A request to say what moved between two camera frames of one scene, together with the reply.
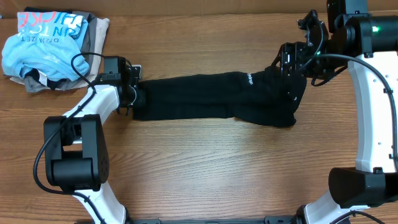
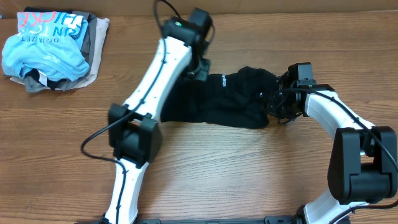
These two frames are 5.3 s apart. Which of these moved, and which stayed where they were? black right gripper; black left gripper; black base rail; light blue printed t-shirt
Moved: black left gripper; black right gripper
Stayed: black base rail; light blue printed t-shirt
